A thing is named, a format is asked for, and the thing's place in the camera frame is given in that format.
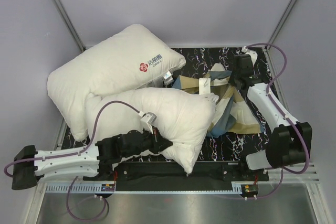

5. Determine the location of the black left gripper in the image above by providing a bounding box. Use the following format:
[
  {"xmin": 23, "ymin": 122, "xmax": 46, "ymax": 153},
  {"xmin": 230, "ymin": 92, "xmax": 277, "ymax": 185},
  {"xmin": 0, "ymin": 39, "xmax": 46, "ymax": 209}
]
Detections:
[{"xmin": 123, "ymin": 125, "xmax": 172, "ymax": 158}]

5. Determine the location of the blue beige patchwork pillowcase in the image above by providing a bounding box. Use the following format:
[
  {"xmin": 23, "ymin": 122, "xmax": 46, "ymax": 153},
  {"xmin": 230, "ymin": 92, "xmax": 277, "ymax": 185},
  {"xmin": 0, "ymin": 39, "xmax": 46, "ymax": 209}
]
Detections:
[{"xmin": 172, "ymin": 62, "xmax": 266, "ymax": 138}]

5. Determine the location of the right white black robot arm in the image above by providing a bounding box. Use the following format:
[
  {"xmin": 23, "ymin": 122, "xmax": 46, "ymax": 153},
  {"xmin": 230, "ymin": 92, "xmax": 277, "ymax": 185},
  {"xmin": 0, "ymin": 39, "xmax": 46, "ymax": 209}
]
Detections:
[{"xmin": 229, "ymin": 54, "xmax": 312, "ymax": 180}]

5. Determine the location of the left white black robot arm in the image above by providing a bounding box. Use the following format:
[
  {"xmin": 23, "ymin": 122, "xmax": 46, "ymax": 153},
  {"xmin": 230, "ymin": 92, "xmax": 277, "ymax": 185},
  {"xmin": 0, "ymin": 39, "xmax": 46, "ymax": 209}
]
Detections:
[{"xmin": 10, "ymin": 129, "xmax": 173, "ymax": 190}]

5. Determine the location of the plain white pillow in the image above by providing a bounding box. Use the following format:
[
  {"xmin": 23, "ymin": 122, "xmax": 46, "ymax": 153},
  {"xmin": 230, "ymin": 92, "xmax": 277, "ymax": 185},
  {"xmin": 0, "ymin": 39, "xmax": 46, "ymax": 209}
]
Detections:
[{"xmin": 47, "ymin": 24, "xmax": 186, "ymax": 141}]

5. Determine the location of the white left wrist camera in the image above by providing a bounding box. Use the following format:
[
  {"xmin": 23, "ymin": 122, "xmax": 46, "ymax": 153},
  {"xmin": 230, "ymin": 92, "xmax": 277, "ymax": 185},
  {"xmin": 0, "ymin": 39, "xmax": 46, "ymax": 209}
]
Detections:
[{"xmin": 138, "ymin": 111, "xmax": 156, "ymax": 134}]

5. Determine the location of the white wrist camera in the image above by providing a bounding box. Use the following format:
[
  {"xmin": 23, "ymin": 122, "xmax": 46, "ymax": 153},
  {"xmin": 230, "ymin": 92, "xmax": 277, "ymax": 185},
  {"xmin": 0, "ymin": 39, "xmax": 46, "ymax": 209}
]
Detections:
[
  {"xmin": 138, "ymin": 111, "xmax": 156, "ymax": 134},
  {"xmin": 242, "ymin": 46, "xmax": 258, "ymax": 66}
]

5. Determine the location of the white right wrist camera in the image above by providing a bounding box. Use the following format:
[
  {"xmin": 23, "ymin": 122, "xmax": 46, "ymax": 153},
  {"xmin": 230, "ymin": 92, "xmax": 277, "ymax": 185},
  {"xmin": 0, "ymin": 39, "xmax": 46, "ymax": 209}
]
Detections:
[{"xmin": 242, "ymin": 46, "xmax": 258, "ymax": 66}]

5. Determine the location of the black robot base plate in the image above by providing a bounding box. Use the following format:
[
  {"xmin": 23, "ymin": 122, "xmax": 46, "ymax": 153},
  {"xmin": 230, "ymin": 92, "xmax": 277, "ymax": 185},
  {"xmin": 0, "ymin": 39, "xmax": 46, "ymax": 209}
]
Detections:
[{"xmin": 83, "ymin": 161, "xmax": 260, "ymax": 198}]

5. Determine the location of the white slotted cable duct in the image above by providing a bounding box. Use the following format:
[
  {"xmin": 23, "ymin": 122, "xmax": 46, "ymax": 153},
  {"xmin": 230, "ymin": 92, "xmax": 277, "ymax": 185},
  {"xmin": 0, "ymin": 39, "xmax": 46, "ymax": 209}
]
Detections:
[{"xmin": 46, "ymin": 183, "xmax": 115, "ymax": 194}]

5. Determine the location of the purple floor cable loop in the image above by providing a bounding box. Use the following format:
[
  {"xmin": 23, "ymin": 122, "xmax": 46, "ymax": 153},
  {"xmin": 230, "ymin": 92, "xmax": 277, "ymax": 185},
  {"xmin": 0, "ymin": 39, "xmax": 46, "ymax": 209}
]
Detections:
[{"xmin": 65, "ymin": 176, "xmax": 111, "ymax": 222}]

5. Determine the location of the aluminium frame post right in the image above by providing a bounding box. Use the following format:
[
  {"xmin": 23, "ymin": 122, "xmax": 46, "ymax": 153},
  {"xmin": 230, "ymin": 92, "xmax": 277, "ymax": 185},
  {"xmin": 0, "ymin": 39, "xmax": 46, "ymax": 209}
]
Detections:
[{"xmin": 268, "ymin": 0, "xmax": 299, "ymax": 44}]

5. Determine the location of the aluminium frame post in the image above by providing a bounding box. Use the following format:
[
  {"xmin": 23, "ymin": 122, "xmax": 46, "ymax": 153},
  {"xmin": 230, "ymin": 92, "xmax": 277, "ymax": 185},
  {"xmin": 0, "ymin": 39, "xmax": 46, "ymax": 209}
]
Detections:
[
  {"xmin": 268, "ymin": 0, "xmax": 299, "ymax": 44},
  {"xmin": 52, "ymin": 0, "xmax": 86, "ymax": 52}
]

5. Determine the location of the aluminium frame post left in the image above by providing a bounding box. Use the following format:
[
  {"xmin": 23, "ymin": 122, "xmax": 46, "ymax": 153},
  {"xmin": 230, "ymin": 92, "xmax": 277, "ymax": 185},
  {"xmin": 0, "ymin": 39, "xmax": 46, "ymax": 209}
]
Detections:
[{"xmin": 52, "ymin": 0, "xmax": 86, "ymax": 52}]

